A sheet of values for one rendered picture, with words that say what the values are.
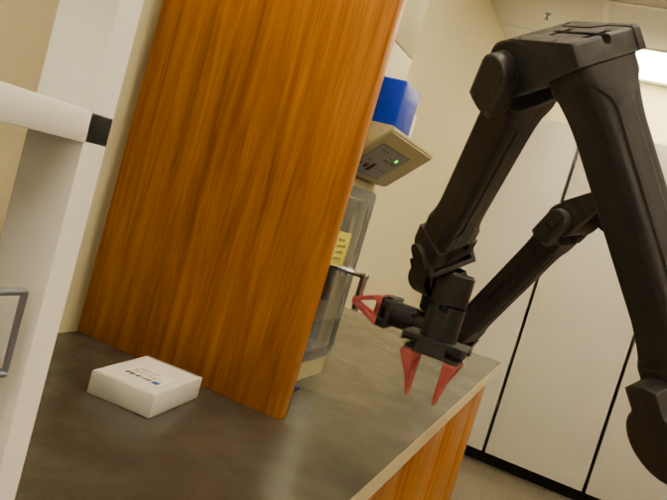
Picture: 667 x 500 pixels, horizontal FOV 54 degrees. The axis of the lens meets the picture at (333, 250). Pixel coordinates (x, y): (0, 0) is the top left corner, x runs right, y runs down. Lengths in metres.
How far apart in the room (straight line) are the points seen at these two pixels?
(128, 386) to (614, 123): 0.80
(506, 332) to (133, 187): 3.25
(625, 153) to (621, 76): 0.07
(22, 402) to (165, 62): 1.03
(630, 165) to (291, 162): 0.71
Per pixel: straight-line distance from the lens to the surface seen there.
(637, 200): 0.64
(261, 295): 1.22
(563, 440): 4.39
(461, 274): 1.01
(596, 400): 4.33
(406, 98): 1.29
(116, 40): 0.42
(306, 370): 1.52
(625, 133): 0.64
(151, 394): 1.09
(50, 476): 0.89
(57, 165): 0.42
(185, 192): 1.32
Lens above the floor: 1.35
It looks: 4 degrees down
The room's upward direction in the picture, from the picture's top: 16 degrees clockwise
